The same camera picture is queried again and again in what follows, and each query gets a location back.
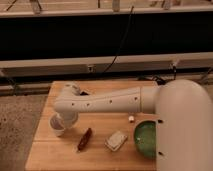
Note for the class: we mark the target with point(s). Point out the grey metal shelf rail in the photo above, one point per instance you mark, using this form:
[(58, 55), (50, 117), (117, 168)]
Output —
[(86, 65)]

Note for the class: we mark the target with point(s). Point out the wooden table board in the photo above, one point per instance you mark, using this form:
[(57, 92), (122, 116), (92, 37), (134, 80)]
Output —
[(52, 153)]

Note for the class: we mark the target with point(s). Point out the green ceramic bowl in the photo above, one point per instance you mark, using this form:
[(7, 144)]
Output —
[(145, 139)]

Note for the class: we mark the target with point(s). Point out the red brown pocket knife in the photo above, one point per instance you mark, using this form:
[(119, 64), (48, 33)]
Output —
[(84, 140)]

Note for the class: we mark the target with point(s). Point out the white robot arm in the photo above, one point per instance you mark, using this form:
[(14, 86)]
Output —
[(184, 110)]

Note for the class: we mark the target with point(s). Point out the white ceramic cup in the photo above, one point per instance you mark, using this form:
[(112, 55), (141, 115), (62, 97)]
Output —
[(56, 126)]

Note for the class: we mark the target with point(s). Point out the black smartphone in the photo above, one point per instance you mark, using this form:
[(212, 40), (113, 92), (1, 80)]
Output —
[(84, 93)]

